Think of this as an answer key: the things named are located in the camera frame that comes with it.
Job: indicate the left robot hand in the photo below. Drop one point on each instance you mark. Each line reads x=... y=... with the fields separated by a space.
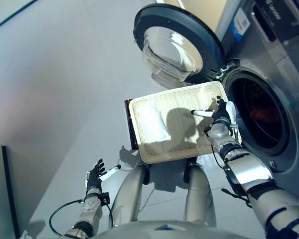
x=94 y=178

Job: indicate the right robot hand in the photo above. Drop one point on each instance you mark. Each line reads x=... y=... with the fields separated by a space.
x=223 y=113

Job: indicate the red cloth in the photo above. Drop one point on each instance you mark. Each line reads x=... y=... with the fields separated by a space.
x=260 y=114

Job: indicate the white cloth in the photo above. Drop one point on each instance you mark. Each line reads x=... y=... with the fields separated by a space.
x=153 y=124

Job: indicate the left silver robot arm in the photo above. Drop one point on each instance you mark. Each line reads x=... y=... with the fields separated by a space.
x=91 y=206

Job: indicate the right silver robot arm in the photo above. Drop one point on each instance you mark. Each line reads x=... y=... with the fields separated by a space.
x=251 y=174

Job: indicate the grey washing machine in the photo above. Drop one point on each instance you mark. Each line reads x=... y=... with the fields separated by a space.
x=289 y=87

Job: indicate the white robot body part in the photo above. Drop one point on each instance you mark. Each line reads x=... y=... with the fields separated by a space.
x=128 y=191

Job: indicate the white wicker tray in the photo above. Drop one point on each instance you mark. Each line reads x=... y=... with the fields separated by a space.
x=184 y=99

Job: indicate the silver robot torso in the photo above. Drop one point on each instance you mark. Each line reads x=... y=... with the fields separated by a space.
x=152 y=229

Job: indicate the right silver robot leg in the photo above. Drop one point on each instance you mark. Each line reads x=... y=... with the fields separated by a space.
x=199 y=194

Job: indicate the blue white washer label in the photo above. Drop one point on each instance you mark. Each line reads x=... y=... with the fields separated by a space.
x=241 y=23

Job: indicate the round glass washer door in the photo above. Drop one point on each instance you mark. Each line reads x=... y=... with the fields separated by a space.
x=189 y=20

